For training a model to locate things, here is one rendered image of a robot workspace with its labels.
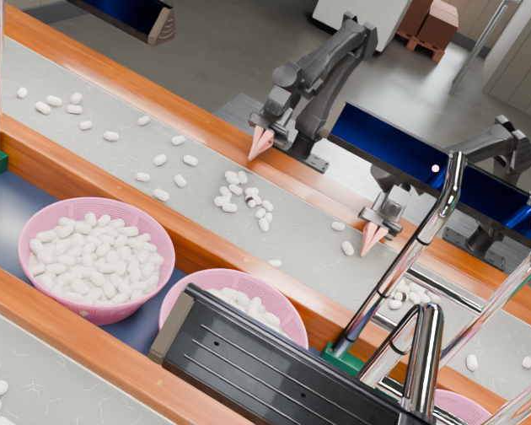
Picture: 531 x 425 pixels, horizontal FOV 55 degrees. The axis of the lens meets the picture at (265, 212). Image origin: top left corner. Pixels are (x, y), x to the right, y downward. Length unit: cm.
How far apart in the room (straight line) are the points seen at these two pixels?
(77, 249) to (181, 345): 54
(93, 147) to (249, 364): 85
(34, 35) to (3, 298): 90
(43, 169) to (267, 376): 81
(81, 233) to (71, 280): 13
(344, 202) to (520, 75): 459
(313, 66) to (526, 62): 457
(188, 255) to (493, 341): 70
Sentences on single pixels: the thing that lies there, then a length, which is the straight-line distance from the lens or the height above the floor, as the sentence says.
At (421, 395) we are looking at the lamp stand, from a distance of 48.
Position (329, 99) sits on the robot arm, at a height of 89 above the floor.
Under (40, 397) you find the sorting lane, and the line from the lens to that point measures 81.
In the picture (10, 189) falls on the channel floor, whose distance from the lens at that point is 119.
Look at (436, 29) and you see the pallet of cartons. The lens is 593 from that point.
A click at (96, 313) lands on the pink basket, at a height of 73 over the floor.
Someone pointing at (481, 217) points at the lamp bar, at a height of 105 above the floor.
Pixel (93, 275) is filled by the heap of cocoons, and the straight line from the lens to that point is 94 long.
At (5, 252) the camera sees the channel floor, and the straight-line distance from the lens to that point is 106.
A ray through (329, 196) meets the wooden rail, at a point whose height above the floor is 76.
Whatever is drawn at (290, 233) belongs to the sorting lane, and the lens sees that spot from 117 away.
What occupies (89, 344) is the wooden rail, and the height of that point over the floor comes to 77.
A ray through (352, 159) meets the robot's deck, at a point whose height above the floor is 67.
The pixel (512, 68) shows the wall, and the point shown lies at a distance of 577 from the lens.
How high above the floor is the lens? 145
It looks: 37 degrees down
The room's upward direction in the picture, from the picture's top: 25 degrees clockwise
